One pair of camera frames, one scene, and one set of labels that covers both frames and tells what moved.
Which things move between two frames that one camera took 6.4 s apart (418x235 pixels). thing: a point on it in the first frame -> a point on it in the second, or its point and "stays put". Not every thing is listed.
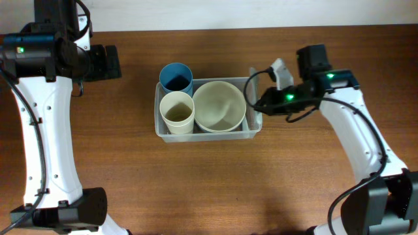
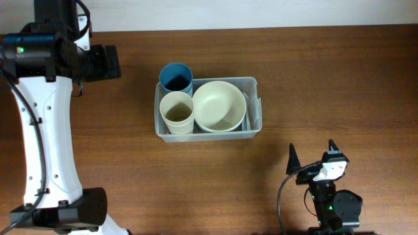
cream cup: (177, 109) stays put
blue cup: (176, 77) stays put
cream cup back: (180, 126) stays put
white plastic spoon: (253, 109) -> (246, 123)
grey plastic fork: (245, 126) stays put
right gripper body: (288, 100) -> (306, 175)
